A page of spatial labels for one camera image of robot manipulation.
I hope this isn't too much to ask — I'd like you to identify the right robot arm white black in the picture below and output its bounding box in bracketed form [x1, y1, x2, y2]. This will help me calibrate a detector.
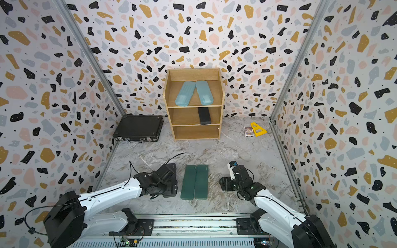
[219, 161, 336, 248]

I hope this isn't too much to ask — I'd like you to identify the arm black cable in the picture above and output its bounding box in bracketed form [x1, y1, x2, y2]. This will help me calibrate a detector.
[24, 151, 187, 236]
[235, 167, 326, 248]

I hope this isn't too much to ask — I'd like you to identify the wooden three-tier shelf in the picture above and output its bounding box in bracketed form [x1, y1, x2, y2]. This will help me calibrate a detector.
[163, 68, 225, 141]

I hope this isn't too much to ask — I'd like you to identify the small card box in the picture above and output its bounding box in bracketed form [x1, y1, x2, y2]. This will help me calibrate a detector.
[244, 127, 254, 137]

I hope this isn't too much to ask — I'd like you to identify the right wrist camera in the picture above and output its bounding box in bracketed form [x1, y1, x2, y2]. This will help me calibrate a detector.
[227, 161, 238, 180]

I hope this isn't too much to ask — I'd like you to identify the black flat case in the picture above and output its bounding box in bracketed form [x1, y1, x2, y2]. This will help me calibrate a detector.
[113, 114, 163, 143]

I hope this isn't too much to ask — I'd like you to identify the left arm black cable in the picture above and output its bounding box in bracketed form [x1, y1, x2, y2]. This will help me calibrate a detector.
[24, 151, 187, 236]

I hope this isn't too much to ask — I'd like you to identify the yellow triangular plastic piece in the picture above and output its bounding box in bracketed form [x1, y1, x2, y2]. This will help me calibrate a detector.
[250, 122, 267, 137]

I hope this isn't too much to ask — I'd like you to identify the light blue pencil case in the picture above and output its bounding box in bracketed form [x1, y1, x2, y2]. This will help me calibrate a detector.
[175, 81, 196, 106]
[195, 81, 214, 105]

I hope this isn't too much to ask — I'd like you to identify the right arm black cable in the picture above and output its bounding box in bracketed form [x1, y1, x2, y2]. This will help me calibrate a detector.
[235, 167, 326, 248]

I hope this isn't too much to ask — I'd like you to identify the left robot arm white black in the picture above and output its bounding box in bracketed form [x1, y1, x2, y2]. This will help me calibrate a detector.
[43, 163, 177, 248]

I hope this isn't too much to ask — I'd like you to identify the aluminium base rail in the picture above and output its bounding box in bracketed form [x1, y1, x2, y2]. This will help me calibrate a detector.
[60, 213, 325, 248]

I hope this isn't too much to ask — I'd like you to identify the green pencil case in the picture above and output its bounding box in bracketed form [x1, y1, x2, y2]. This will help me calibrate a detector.
[194, 164, 209, 199]
[181, 165, 197, 200]

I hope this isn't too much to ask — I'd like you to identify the black pencil case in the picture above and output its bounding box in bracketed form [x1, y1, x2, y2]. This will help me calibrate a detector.
[163, 163, 178, 198]
[198, 107, 212, 125]

